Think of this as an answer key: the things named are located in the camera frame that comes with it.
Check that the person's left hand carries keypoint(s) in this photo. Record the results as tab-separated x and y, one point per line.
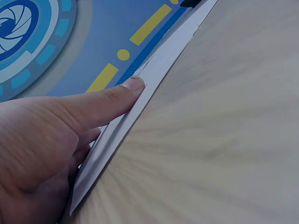
37	144

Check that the person's left thumb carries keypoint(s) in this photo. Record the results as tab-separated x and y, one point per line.
109	102

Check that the person's left fingers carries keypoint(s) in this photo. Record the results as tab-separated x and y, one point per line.
87	138

